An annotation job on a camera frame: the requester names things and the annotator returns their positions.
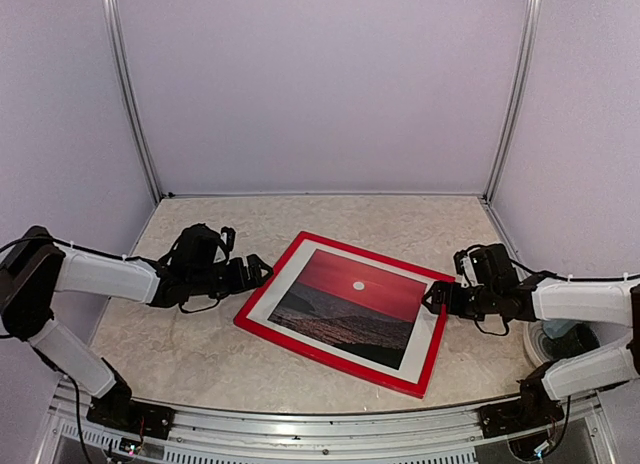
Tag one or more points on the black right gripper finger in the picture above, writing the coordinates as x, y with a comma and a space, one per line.
439, 290
435, 305

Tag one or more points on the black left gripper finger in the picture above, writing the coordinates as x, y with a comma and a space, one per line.
257, 267
252, 281

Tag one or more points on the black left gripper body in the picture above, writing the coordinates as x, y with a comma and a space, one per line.
204, 281

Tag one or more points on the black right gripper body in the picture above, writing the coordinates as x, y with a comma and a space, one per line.
474, 307

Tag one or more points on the red wooden picture frame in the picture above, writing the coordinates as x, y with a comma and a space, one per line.
250, 319

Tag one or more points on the white mat board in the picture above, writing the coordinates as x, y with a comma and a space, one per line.
420, 334

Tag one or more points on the red and dark photo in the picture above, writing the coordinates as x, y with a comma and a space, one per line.
363, 310

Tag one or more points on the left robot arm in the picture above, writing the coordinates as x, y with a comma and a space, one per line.
39, 270

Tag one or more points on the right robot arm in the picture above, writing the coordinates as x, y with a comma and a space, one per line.
610, 307

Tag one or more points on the white plate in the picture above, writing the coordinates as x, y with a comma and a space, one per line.
537, 345

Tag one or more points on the black cup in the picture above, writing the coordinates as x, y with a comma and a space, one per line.
579, 340

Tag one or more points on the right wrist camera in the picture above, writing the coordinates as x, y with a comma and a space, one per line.
491, 266

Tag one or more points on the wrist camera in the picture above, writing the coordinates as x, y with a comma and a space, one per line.
199, 247
491, 266

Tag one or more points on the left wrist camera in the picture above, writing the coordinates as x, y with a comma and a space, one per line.
199, 247

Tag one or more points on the back aluminium rail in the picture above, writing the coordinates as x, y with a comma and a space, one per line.
171, 195

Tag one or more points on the front aluminium rail base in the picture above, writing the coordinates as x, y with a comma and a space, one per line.
452, 434

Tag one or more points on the right aluminium corner post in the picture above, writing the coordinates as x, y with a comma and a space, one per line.
516, 96

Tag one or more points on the aluminium corner post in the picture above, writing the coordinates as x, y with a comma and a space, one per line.
131, 108
516, 96

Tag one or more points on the left aluminium corner post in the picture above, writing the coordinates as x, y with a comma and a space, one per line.
131, 108

